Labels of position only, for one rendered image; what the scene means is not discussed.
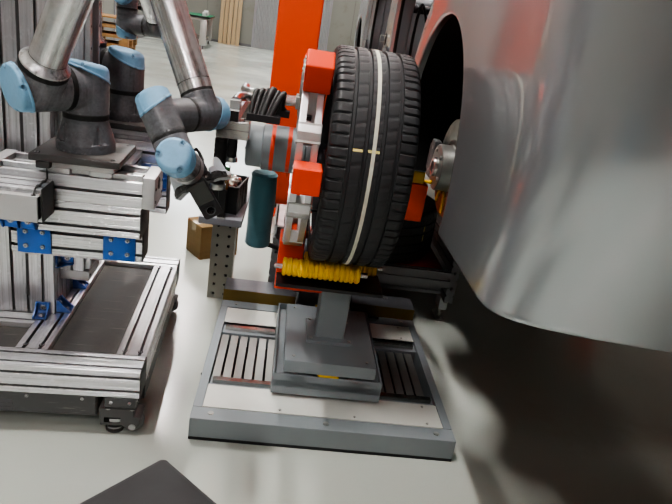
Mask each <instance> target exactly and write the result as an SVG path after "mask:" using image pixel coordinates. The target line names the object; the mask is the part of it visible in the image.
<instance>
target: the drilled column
mask: <svg viewBox="0 0 672 504"><path fill-rule="evenodd" d="M236 237H237V228H236V227H228V226H220V225H212V238H211V250H210V263H209V275H208V287H207V297H211V298H220V299H223V291H224V286H225V283H226V279H227V278H228V277H229V278H233V268H234V258H235V248H236ZM211 292H212V294H211Z"/></svg>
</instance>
